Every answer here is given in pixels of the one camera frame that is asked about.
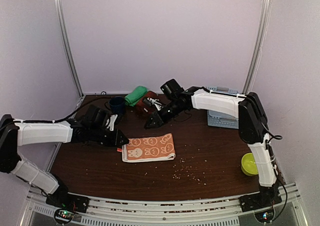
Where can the front aluminium rail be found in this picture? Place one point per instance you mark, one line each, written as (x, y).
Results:
(225, 211)

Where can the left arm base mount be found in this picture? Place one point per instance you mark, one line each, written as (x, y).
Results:
(66, 212)

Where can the yellow-green bowl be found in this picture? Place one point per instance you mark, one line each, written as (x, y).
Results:
(248, 165)

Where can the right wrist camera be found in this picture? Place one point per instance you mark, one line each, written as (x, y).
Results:
(151, 102)

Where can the green rolled towel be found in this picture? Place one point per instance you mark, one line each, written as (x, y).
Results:
(134, 97)

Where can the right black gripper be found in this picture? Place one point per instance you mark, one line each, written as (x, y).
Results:
(158, 118)

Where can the light blue plastic basket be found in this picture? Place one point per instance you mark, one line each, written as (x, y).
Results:
(217, 119)

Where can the dark blue mug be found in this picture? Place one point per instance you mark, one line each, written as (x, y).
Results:
(116, 106)

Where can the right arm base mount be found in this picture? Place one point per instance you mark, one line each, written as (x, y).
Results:
(260, 204)

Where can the left aluminium frame post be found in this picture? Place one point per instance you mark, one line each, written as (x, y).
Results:
(67, 47)

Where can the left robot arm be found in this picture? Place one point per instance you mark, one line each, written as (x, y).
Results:
(96, 125)

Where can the right aluminium frame post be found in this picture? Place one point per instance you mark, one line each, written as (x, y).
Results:
(258, 46)

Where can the aluminium frame post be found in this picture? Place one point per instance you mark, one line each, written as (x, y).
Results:
(258, 46)
(67, 47)

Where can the brown rolled towel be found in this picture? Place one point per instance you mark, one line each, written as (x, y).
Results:
(142, 107)

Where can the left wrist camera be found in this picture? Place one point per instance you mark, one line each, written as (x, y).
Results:
(110, 123)

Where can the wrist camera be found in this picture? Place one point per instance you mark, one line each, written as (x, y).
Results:
(110, 123)
(151, 102)

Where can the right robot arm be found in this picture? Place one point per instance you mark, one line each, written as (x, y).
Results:
(252, 124)

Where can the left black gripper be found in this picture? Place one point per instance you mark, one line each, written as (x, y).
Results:
(118, 134)

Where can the orange patterned towel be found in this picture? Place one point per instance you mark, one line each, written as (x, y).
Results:
(149, 149)

